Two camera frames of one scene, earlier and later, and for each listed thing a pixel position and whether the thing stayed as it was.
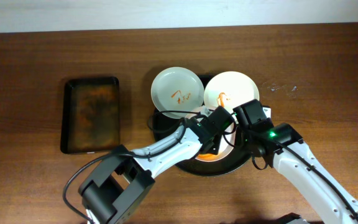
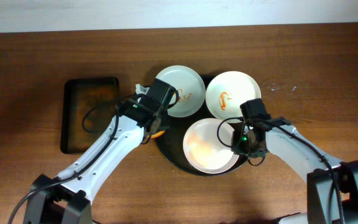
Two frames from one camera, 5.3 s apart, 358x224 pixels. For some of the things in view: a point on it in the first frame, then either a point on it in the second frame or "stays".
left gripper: [213, 144] → [157, 123]
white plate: [177, 89] stays
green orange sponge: [209, 157] → [156, 135]
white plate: [230, 89] stays
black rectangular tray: [91, 115] stays
